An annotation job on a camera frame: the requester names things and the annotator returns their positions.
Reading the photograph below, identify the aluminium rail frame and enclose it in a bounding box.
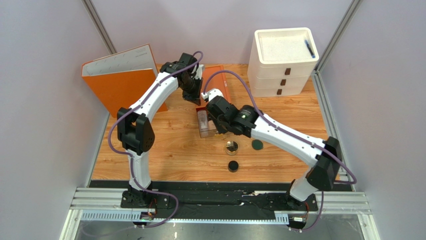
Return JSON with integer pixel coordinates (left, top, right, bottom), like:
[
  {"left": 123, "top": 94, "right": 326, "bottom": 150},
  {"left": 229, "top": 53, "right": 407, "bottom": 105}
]
[{"left": 61, "top": 185, "right": 379, "bottom": 240}]

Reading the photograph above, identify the open glass cream jar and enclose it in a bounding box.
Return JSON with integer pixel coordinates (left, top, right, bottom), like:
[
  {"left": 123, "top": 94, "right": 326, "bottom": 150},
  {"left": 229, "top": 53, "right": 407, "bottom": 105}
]
[{"left": 225, "top": 140, "right": 239, "bottom": 156}]

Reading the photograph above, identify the clear plastic bottle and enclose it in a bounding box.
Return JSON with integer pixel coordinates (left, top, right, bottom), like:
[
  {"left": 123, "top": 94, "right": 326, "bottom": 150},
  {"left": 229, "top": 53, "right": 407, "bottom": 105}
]
[{"left": 197, "top": 109, "right": 210, "bottom": 132}]

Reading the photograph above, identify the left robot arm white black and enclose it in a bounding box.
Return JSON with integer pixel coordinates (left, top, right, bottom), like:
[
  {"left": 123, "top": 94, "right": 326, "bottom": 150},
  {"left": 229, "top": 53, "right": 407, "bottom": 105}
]
[{"left": 113, "top": 53, "right": 204, "bottom": 207}]

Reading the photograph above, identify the white three-drawer cabinet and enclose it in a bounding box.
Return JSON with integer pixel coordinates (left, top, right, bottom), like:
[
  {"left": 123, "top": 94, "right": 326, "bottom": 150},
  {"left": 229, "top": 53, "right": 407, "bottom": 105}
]
[{"left": 247, "top": 27, "right": 319, "bottom": 98}]

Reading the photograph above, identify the orange makeup drawer box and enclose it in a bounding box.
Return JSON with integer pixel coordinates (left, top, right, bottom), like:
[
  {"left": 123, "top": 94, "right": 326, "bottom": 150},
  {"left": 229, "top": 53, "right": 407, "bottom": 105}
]
[{"left": 200, "top": 64, "right": 232, "bottom": 103}]

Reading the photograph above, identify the green round puff near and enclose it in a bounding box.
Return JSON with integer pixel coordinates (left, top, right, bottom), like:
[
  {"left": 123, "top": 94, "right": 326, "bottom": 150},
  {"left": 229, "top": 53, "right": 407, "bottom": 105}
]
[{"left": 251, "top": 139, "right": 264, "bottom": 151}]

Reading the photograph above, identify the blue pen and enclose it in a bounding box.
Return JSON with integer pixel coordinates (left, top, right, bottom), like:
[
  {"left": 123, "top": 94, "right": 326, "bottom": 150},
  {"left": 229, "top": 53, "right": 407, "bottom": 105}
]
[{"left": 304, "top": 39, "right": 316, "bottom": 59}]

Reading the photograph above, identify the orange white ring binder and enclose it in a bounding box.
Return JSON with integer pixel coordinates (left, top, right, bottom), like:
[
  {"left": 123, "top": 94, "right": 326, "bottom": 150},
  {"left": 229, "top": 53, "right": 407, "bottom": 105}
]
[{"left": 81, "top": 43, "right": 158, "bottom": 118}]

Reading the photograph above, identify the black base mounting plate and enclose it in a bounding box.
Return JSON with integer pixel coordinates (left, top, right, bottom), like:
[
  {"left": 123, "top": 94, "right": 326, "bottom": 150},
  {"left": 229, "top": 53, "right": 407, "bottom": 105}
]
[{"left": 120, "top": 190, "right": 319, "bottom": 212}]

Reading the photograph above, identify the clear acrylic drawer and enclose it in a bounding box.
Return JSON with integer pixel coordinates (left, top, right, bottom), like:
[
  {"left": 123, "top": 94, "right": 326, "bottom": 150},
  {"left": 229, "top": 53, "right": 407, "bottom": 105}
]
[{"left": 196, "top": 108, "right": 222, "bottom": 139}]

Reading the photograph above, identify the black jar lid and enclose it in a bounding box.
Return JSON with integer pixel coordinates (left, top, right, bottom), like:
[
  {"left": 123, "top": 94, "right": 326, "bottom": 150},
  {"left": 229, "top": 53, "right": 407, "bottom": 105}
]
[{"left": 227, "top": 160, "right": 239, "bottom": 173}]

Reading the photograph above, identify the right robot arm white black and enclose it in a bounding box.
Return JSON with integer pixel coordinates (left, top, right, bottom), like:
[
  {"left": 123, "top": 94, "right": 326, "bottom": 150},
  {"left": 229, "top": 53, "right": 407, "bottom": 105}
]
[{"left": 206, "top": 96, "right": 341, "bottom": 209}]

